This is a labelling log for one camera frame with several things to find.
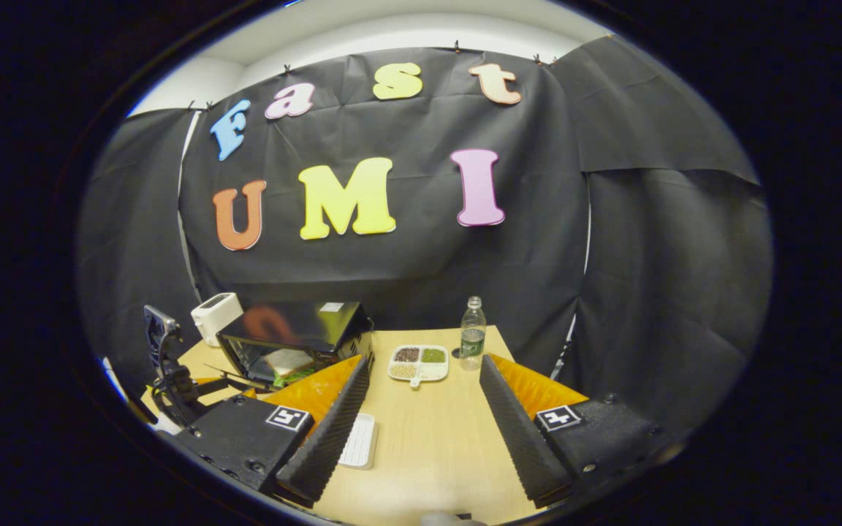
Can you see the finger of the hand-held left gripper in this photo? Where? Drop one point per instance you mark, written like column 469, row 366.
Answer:
column 245, row 393
column 227, row 381

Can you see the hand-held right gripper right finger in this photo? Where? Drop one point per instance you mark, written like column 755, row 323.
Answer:
column 520, row 438

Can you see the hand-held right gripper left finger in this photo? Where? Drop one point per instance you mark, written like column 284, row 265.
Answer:
column 330, row 442

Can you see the sandwich with lettuce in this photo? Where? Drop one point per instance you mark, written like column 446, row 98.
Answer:
column 288, row 363

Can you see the black electric oven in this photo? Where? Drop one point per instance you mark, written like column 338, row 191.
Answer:
column 304, row 325

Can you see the white ribbed tray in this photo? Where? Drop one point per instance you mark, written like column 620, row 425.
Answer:
column 359, row 441

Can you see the white toaster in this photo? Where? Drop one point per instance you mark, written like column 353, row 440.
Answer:
column 215, row 314

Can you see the clear plastic water bottle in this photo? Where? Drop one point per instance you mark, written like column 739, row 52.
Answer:
column 473, row 336

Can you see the white divided dish of beans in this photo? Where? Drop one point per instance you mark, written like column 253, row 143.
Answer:
column 419, row 363

